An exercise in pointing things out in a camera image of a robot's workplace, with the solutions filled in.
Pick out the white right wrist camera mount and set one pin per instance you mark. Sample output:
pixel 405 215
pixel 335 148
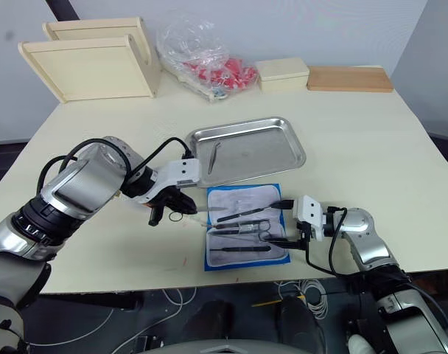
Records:
pixel 309 214

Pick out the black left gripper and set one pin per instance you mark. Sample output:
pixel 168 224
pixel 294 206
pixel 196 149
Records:
pixel 171 199

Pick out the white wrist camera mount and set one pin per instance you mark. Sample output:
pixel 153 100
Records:
pixel 309 214
pixel 180 170

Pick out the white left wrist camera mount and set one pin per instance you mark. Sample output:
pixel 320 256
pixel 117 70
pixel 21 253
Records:
pixel 180 170

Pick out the curved metal tweezers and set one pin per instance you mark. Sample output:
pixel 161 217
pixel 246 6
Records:
pixel 213 158

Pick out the metal surgical scissors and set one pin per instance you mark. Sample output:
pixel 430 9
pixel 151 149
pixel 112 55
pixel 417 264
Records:
pixel 253 226

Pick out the black diagonal bar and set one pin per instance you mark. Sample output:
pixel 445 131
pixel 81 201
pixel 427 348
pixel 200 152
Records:
pixel 62 9

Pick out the blue surgical instrument pack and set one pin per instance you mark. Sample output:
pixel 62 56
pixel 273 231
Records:
pixel 246 258

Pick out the clear plastic syringe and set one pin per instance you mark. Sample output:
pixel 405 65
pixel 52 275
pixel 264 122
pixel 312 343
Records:
pixel 196 221

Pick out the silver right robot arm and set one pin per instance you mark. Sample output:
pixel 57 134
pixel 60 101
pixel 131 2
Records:
pixel 371 250

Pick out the silver scalpel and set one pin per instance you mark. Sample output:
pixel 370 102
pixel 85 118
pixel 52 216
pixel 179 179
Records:
pixel 214 209

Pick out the cream rectangular box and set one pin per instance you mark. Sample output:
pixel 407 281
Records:
pixel 281 75

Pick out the large cream wooden rack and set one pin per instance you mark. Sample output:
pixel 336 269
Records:
pixel 91 70

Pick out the yellow stick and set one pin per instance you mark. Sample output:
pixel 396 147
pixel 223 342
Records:
pixel 266 303

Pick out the dark rounded shape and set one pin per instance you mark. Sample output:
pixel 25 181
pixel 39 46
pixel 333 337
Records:
pixel 299 321

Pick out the brown wooden board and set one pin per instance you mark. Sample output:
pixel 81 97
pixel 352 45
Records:
pixel 349 79

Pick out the clear bag of red parts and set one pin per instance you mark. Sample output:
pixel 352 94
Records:
pixel 209 59

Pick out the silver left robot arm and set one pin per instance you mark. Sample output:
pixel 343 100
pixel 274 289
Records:
pixel 80 184

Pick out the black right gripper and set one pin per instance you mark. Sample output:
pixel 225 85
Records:
pixel 304 236

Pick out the small cream wooden rack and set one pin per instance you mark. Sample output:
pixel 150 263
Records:
pixel 98 29

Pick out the stainless steel tray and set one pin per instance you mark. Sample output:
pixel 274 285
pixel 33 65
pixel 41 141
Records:
pixel 253 155

